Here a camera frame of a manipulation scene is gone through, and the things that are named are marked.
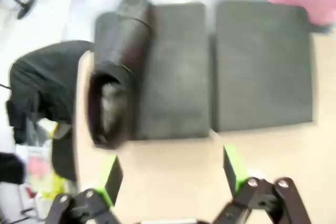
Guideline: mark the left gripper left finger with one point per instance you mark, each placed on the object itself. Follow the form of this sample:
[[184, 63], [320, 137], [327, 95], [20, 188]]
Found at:
[[107, 190]]

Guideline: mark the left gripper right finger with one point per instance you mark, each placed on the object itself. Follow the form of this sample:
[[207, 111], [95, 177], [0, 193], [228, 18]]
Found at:
[[236, 171]]

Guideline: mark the black leather dress shoe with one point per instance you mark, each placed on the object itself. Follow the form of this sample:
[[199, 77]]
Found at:
[[126, 45]]

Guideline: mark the black shoe stand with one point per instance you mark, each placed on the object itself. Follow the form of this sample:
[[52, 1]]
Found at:
[[178, 77], [262, 72]]

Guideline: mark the black fabric bundle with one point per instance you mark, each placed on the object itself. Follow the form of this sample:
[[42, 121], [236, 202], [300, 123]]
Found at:
[[47, 77]]

